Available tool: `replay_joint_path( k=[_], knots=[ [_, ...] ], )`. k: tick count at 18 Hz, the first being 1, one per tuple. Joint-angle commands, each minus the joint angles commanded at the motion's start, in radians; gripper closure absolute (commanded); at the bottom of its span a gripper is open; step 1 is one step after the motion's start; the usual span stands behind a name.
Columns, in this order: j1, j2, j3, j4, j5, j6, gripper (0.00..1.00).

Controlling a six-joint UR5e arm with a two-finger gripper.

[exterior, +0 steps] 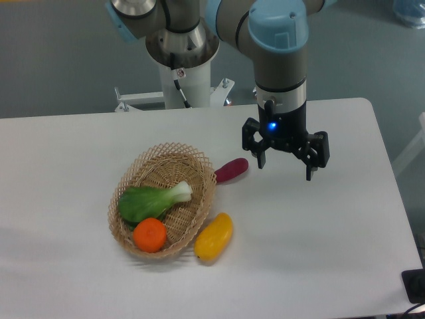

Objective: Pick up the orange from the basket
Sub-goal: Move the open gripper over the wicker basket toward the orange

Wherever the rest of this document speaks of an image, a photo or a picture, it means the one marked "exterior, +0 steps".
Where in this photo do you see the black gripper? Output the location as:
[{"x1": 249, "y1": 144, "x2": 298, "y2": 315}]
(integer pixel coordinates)
[{"x1": 242, "y1": 103, "x2": 329, "y2": 181}]

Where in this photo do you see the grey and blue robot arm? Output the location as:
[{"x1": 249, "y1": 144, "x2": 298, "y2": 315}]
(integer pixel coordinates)
[{"x1": 106, "y1": 1, "x2": 330, "y2": 178}]

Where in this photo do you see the woven wicker basket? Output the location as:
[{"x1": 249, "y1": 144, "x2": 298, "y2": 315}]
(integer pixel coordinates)
[{"x1": 108, "y1": 143, "x2": 216, "y2": 259}]

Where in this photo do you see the purple sweet potato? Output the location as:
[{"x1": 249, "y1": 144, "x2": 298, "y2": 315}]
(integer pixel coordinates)
[{"x1": 215, "y1": 158, "x2": 249, "y2": 183}]

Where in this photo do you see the yellow mango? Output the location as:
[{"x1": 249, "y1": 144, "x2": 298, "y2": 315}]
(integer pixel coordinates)
[{"x1": 194, "y1": 213, "x2": 234, "y2": 262}]

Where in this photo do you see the green bok choy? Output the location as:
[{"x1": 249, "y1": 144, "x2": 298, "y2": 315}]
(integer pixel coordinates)
[{"x1": 118, "y1": 181, "x2": 193, "y2": 228}]

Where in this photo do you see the orange fruit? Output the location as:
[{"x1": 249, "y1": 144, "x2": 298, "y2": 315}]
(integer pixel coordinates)
[{"x1": 133, "y1": 217, "x2": 167, "y2": 253}]

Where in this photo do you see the blue object top right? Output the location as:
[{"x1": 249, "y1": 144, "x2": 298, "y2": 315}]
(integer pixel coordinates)
[{"x1": 392, "y1": 0, "x2": 424, "y2": 29}]

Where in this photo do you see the black device at table edge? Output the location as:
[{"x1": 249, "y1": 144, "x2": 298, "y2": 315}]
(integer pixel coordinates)
[{"x1": 401, "y1": 268, "x2": 424, "y2": 304}]

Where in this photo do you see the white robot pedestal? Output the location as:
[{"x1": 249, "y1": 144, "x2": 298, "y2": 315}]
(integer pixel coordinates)
[{"x1": 114, "y1": 60, "x2": 235, "y2": 112}]

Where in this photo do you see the black cable on pedestal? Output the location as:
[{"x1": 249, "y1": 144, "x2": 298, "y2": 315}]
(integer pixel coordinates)
[{"x1": 169, "y1": 53, "x2": 193, "y2": 109}]

